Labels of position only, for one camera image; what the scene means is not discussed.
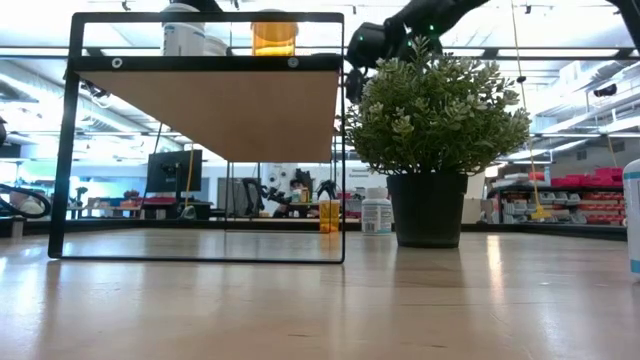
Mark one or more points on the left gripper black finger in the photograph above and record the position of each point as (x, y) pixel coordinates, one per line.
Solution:
(202, 4)

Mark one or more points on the green plant in black pot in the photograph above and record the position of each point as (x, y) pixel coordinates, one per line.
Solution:
(430, 125)

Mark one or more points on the rack with red bins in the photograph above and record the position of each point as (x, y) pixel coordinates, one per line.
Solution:
(600, 200)

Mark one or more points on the beige cardboard box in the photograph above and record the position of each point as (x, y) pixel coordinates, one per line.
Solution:
(475, 205)

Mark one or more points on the black horizontal beam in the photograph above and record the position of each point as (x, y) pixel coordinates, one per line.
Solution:
(492, 52)

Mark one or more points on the wooden shelf with black frame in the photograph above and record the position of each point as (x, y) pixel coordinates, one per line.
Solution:
(215, 110)

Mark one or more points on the orange pill bottle white cap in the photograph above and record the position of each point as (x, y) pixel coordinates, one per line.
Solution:
(274, 37)
(329, 217)

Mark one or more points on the cluttered background workbench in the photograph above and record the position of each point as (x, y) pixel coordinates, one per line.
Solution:
(125, 205)

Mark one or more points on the black aluminium rig frame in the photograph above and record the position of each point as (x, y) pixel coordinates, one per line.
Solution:
(550, 231)

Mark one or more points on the black background robot arm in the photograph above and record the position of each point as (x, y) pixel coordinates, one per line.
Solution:
(327, 189)
(257, 192)

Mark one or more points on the black ceiling camera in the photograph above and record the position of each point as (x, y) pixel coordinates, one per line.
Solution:
(605, 90)

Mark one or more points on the person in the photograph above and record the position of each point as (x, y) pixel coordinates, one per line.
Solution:
(296, 192)

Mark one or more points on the grey cabinet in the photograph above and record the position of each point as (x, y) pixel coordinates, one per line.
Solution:
(235, 197)

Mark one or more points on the black computer monitor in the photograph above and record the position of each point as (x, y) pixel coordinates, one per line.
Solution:
(175, 170)

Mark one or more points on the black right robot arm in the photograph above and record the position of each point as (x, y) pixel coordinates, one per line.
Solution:
(425, 20)

